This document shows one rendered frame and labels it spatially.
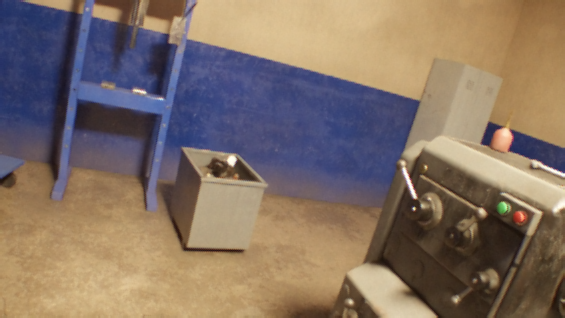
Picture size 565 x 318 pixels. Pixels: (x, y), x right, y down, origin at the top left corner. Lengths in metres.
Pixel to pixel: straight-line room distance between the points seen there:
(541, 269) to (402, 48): 3.77
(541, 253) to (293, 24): 3.37
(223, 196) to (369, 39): 2.44
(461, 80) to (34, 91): 4.02
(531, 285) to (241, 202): 2.07
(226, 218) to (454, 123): 2.74
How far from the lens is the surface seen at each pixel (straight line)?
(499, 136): 1.60
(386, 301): 1.44
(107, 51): 3.89
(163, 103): 3.43
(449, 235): 1.26
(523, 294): 1.23
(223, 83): 4.00
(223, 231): 2.94
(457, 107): 4.66
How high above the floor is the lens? 1.46
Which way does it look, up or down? 14 degrees down
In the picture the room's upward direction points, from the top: 16 degrees clockwise
